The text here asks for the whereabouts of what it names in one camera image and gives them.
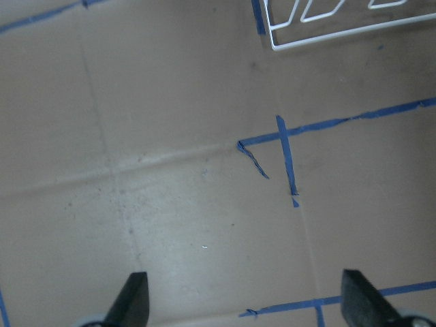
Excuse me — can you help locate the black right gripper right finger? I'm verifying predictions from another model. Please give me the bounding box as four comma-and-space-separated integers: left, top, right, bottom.
341, 269, 405, 327

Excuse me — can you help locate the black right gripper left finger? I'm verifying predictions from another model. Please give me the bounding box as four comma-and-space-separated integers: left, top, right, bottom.
104, 272, 150, 327

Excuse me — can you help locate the white wire cup rack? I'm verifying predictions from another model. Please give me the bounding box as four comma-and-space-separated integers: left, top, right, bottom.
260, 1, 435, 52

